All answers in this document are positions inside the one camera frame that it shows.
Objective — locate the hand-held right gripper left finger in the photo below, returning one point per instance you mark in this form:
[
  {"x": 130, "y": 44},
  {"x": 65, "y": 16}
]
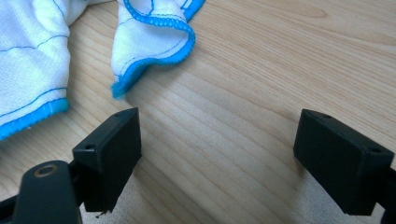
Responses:
[{"x": 109, "y": 161}]

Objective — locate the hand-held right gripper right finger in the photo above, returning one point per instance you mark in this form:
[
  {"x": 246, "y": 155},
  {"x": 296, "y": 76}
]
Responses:
[{"x": 339, "y": 165}]

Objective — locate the white cloth with blue trim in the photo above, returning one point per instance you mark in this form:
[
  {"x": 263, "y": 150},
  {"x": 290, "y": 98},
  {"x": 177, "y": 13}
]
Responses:
[{"x": 34, "y": 62}]

